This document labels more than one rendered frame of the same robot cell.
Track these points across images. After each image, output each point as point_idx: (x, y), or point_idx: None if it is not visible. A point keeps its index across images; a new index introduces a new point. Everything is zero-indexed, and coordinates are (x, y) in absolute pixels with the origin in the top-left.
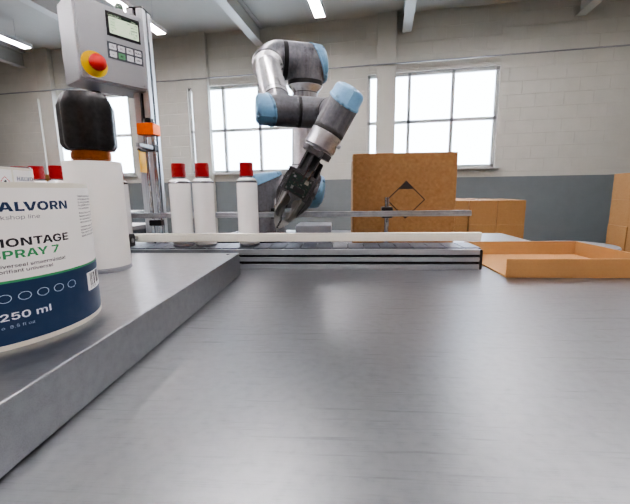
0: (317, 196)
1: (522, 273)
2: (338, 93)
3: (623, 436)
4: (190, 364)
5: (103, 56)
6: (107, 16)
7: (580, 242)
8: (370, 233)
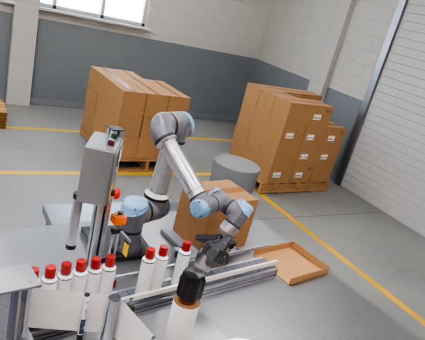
0: (166, 214)
1: (294, 282)
2: (246, 210)
3: None
4: None
5: (112, 183)
6: (119, 154)
7: (295, 243)
8: (239, 270)
